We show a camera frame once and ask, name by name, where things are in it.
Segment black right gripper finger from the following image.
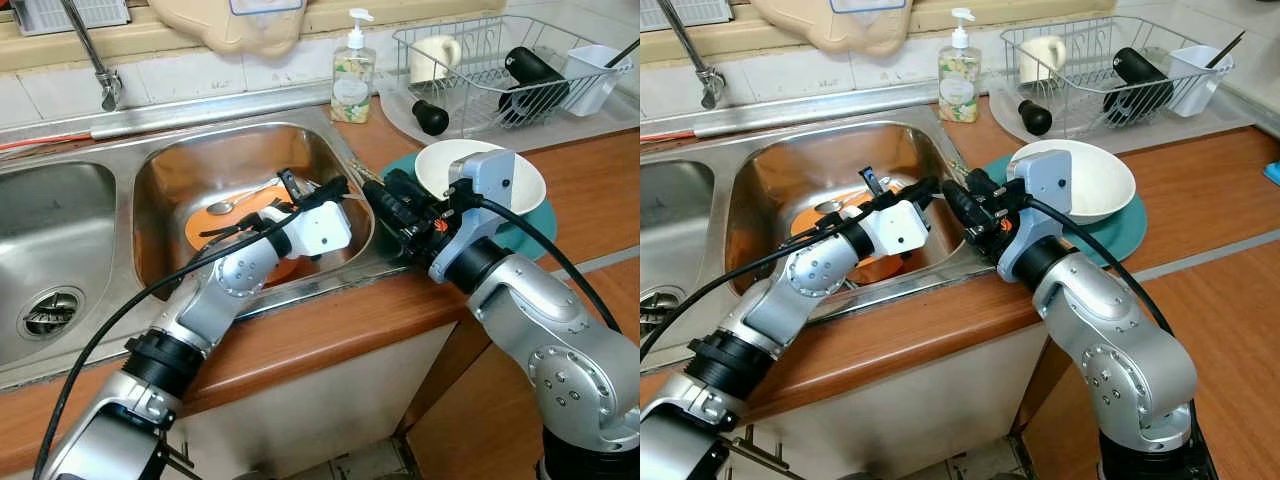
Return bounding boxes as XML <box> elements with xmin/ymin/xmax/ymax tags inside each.
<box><xmin>942</xmin><ymin>180</ymin><xmax>985</xmax><ymax>243</ymax></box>
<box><xmin>361</xmin><ymin>180</ymin><xmax>406</xmax><ymax>251</ymax></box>
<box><xmin>385</xmin><ymin>168</ymin><xmax>428</xmax><ymax>205</ymax></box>
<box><xmin>964</xmin><ymin>168</ymin><xmax>1003</xmax><ymax>203</ymax></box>

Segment teal plate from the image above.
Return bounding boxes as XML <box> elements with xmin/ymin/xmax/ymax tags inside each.
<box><xmin>985</xmin><ymin>152</ymin><xmax>1148</xmax><ymax>269</ymax></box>
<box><xmin>380</xmin><ymin>150</ymin><xmax>558</xmax><ymax>263</ymax></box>

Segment white bowl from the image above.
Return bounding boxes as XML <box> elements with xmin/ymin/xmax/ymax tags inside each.
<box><xmin>1008</xmin><ymin>140</ymin><xmax>1138</xmax><ymax>223</ymax></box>
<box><xmin>415</xmin><ymin>140</ymin><xmax>548</xmax><ymax>223</ymax></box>

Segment orange plastic plate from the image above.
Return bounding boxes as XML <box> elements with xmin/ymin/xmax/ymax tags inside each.
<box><xmin>185</xmin><ymin>188</ymin><xmax>303</xmax><ymax>253</ymax></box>
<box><xmin>790</xmin><ymin>190</ymin><xmax>873</xmax><ymax>243</ymax></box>

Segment black round knob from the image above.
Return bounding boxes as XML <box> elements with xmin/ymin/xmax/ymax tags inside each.
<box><xmin>1018</xmin><ymin>98</ymin><xmax>1054</xmax><ymax>137</ymax></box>
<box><xmin>412</xmin><ymin>98</ymin><xmax>451</xmax><ymax>137</ymax></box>

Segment orange plastic bowl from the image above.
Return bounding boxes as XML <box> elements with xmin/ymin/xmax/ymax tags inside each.
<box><xmin>255</xmin><ymin>250</ymin><xmax>303</xmax><ymax>287</ymax></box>
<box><xmin>850</xmin><ymin>255</ymin><xmax>903</xmax><ymax>287</ymax></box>

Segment clear soap pump bottle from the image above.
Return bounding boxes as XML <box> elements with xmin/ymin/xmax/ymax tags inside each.
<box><xmin>937</xmin><ymin>8</ymin><xmax>984</xmax><ymax>124</ymax></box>
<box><xmin>330</xmin><ymin>8</ymin><xmax>378</xmax><ymax>124</ymax></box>

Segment cream mug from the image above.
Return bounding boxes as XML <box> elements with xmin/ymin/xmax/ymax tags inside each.
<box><xmin>1018</xmin><ymin>35</ymin><xmax>1069</xmax><ymax>84</ymax></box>
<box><xmin>410</xmin><ymin>35</ymin><xmax>463</xmax><ymax>84</ymax></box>

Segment beige plastic board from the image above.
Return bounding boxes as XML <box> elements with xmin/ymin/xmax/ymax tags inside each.
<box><xmin>148</xmin><ymin>0</ymin><xmax>306</xmax><ymax>58</ymax></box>
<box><xmin>752</xmin><ymin>0</ymin><xmax>911</xmax><ymax>56</ymax></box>

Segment black flask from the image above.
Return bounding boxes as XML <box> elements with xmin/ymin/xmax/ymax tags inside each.
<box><xmin>498</xmin><ymin>47</ymin><xmax>571</xmax><ymax>126</ymax></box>
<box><xmin>1103</xmin><ymin>47</ymin><xmax>1176</xmax><ymax>126</ymax></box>

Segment metal faucet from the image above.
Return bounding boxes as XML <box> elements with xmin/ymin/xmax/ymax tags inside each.
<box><xmin>660</xmin><ymin>0</ymin><xmax>726</xmax><ymax>109</ymax></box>
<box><xmin>60</xmin><ymin>0</ymin><xmax>124</xmax><ymax>111</ymax></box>

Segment grey drying mat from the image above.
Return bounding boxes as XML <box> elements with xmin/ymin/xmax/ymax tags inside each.
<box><xmin>988</xmin><ymin>85</ymin><xmax>1256</xmax><ymax>156</ymax></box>
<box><xmin>377</xmin><ymin>85</ymin><xmax>641</xmax><ymax>151</ymax></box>

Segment stainless steel double sink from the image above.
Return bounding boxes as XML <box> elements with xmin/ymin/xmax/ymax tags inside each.
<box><xmin>640</xmin><ymin>90</ymin><xmax>991</xmax><ymax>366</ymax></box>
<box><xmin>0</xmin><ymin>85</ymin><xmax>401</xmax><ymax>391</ymax></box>

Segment white cabinet front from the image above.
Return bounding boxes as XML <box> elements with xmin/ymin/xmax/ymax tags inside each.
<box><xmin>165</xmin><ymin>320</ymin><xmax>461</xmax><ymax>480</ymax></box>
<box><xmin>740</xmin><ymin>320</ymin><xmax>1051</xmax><ymax>480</ymax></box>

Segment white cutlery holder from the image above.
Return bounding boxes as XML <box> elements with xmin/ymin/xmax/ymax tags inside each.
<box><xmin>1168</xmin><ymin>45</ymin><xmax>1236</xmax><ymax>118</ymax></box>
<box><xmin>562</xmin><ymin>45</ymin><xmax>634</xmax><ymax>116</ymax></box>

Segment sink drain strainer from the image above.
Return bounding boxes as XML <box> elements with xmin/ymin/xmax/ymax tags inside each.
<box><xmin>640</xmin><ymin>287</ymin><xmax>681</xmax><ymax>337</ymax></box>
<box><xmin>17</xmin><ymin>287</ymin><xmax>86</xmax><ymax>339</ymax></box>

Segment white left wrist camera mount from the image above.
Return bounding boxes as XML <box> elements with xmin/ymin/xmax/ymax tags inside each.
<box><xmin>862</xmin><ymin>198</ymin><xmax>923</xmax><ymax>253</ymax></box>
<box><xmin>290</xmin><ymin>200</ymin><xmax>353</xmax><ymax>257</ymax></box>

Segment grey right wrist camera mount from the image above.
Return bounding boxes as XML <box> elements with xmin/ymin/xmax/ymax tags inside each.
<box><xmin>1005</xmin><ymin>150</ymin><xmax>1075</xmax><ymax>247</ymax></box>
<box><xmin>448</xmin><ymin>150</ymin><xmax>517</xmax><ymax>251</ymax></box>

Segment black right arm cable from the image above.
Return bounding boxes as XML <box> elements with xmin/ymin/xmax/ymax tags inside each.
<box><xmin>1028</xmin><ymin>195</ymin><xmax>1216</xmax><ymax>471</ymax></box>
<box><xmin>475</xmin><ymin>195</ymin><xmax>623</xmax><ymax>333</ymax></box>

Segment wire dish rack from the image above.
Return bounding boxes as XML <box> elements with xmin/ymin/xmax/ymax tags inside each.
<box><xmin>392</xmin><ymin>15</ymin><xmax>636</xmax><ymax>131</ymax></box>
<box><xmin>1000</xmin><ymin>15</ymin><xmax>1246</xmax><ymax>136</ymax></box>

